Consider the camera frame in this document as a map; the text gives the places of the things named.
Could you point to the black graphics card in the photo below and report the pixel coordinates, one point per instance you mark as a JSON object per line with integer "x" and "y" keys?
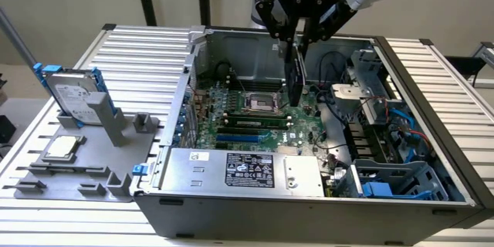
{"x": 296, "y": 79}

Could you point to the green RAM stick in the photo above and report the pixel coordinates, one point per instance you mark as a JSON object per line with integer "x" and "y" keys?
{"x": 254, "y": 122}

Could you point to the black expansion slot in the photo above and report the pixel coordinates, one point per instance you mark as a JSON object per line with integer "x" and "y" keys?
{"x": 252, "y": 130}

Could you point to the black fan shroud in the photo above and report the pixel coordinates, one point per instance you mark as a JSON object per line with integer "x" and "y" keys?
{"x": 367, "y": 140}

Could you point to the green motherboard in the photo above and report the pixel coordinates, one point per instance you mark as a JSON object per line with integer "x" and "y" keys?
{"x": 270, "y": 140}

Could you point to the blue expansion slot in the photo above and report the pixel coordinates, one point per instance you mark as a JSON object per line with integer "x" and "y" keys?
{"x": 237, "y": 137}

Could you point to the silver power supply unit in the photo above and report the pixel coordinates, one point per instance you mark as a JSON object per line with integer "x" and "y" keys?
{"x": 217, "y": 171}

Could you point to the grey disk bay cage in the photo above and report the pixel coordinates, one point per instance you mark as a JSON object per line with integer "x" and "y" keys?
{"x": 401, "y": 177}

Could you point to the blue case latch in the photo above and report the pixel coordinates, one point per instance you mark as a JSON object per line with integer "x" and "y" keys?
{"x": 140, "y": 169}

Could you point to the grey parts rack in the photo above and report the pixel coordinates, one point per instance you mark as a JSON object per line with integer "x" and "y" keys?
{"x": 97, "y": 154}

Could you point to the black open PC case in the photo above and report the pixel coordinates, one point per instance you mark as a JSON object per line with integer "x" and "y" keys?
{"x": 309, "y": 218}

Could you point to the silver CPU chip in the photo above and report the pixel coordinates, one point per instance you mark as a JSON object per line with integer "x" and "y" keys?
{"x": 63, "y": 148}

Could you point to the black box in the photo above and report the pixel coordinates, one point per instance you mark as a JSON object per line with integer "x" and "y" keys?
{"x": 6, "y": 128}

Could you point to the silver metal bracket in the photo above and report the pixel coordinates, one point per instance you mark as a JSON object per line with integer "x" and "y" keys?
{"x": 345, "y": 93}

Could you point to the CPU socket with metal frame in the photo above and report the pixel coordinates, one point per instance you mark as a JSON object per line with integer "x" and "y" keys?
{"x": 262, "y": 103}

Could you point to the aluminium frame profile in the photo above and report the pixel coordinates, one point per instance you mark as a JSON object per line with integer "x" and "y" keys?
{"x": 483, "y": 59}

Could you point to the hard disk with blue bracket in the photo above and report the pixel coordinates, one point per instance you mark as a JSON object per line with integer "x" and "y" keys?
{"x": 71, "y": 96}

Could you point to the grey metal post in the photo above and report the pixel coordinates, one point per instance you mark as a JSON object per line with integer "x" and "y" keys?
{"x": 18, "y": 38}

